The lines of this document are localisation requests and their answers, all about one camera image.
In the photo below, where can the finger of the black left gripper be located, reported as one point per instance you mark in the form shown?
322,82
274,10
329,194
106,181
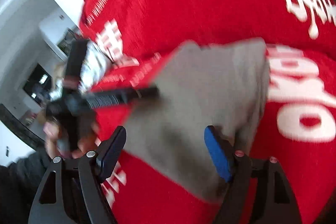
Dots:
117,97

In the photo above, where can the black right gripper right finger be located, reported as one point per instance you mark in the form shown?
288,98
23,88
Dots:
274,201

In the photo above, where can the red wedding quilt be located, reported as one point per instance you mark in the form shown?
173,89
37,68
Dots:
298,123

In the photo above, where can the white floral bedding bundle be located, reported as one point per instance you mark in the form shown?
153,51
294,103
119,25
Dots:
85,67

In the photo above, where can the grey knitted garment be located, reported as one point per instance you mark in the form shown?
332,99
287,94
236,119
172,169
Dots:
220,85

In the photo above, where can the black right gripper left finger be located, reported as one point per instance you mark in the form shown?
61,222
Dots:
71,190

